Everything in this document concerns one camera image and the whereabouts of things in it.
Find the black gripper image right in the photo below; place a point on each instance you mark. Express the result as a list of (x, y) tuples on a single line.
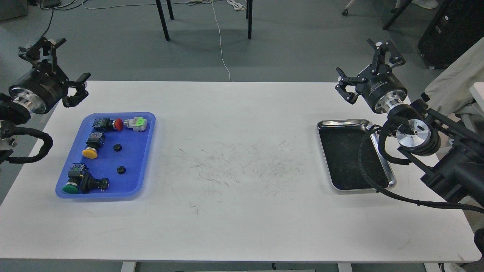
[(382, 88)]

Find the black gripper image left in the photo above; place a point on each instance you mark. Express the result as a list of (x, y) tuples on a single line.
[(39, 91)]

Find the silver metal tray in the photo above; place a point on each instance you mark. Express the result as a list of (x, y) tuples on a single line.
[(340, 140)]

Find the blue plastic tray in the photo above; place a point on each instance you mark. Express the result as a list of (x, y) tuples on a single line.
[(133, 156)]

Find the beige cloth cover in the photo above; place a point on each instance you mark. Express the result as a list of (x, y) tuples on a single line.
[(450, 91)]

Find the black equipment case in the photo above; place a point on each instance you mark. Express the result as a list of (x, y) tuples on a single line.
[(456, 27)]

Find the black chair leg left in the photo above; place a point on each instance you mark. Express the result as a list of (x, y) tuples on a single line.
[(162, 18)]

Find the black chair leg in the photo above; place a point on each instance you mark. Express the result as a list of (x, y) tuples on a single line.
[(249, 12), (162, 18)]

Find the black chair leg right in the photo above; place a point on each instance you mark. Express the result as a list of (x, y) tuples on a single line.
[(249, 12)]

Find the red push button switch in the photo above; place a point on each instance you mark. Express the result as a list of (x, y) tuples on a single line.
[(106, 124)]

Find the yellow push button switch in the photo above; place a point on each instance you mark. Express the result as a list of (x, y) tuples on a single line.
[(94, 142)]

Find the green white switch module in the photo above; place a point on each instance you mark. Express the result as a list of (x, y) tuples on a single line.
[(137, 123)]

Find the green push button switch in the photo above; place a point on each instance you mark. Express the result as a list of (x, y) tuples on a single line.
[(80, 180)]

